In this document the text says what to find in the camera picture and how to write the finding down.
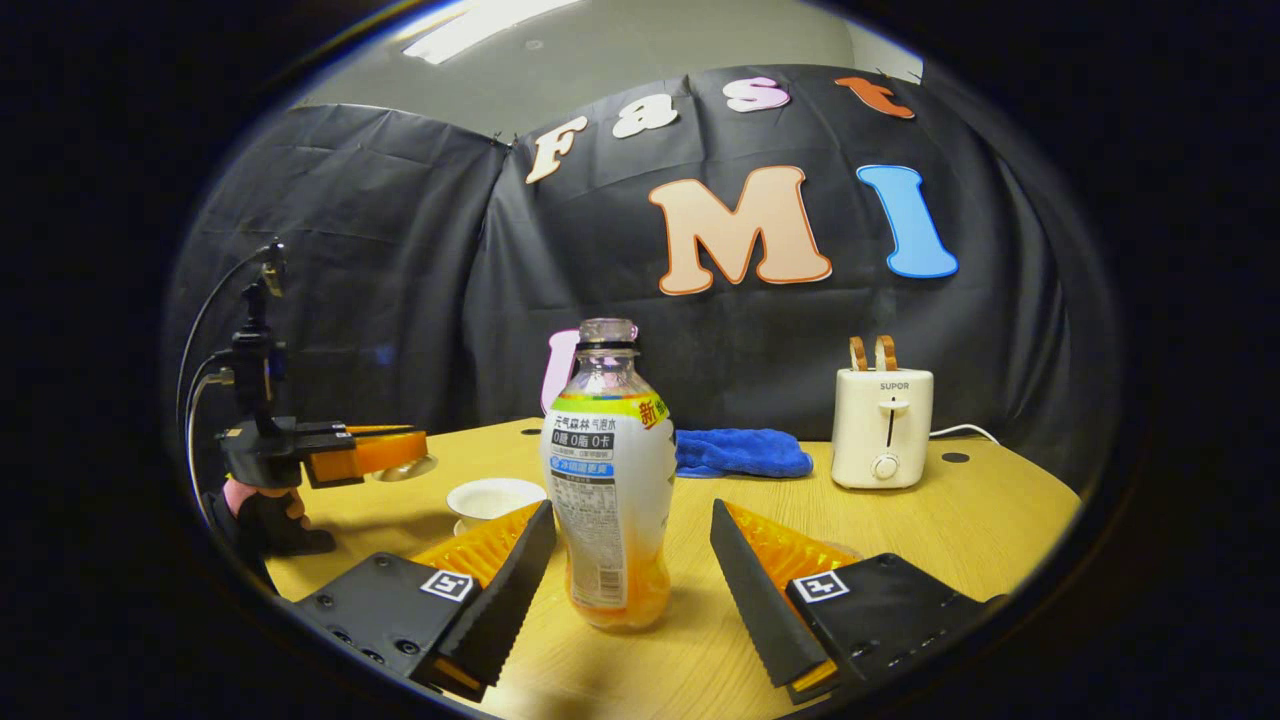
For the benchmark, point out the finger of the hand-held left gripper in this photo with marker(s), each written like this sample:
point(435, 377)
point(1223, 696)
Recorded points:
point(330, 465)
point(380, 431)

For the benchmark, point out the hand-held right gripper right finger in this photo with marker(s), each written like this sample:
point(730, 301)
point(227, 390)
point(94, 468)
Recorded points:
point(760, 610)

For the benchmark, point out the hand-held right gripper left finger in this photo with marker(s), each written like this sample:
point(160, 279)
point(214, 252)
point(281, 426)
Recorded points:
point(510, 600)

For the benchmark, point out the cream ceramic teacup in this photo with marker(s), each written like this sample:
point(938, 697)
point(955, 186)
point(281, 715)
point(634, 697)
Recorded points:
point(490, 497)

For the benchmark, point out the clear labelled water bottle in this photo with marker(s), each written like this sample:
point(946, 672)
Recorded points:
point(605, 480)

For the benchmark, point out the cream ceramic saucer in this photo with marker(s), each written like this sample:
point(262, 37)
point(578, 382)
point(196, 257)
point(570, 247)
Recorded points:
point(462, 526)

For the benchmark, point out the black backdrop cloth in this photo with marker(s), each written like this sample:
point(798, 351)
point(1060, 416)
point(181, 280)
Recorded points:
point(400, 300)

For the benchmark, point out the blue towel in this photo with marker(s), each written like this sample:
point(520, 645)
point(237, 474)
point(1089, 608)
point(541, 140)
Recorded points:
point(740, 453)

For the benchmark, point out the cream toaster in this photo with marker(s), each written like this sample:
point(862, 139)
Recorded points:
point(880, 430)

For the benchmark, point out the toast slice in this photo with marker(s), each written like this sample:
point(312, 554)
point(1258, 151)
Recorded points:
point(886, 353)
point(858, 354)

